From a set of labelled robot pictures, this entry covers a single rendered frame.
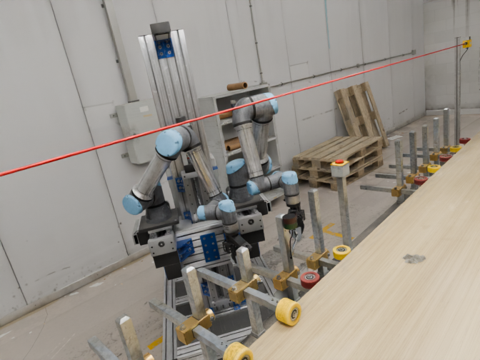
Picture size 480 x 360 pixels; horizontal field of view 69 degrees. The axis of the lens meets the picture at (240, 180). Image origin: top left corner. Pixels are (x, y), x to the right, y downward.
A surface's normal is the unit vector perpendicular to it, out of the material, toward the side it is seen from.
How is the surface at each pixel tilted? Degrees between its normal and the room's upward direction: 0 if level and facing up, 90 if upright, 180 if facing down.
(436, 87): 90
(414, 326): 0
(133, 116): 90
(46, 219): 90
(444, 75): 90
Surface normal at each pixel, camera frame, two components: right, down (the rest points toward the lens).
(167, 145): -0.25, 0.24
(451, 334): -0.18, -0.94
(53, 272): 0.65, 0.11
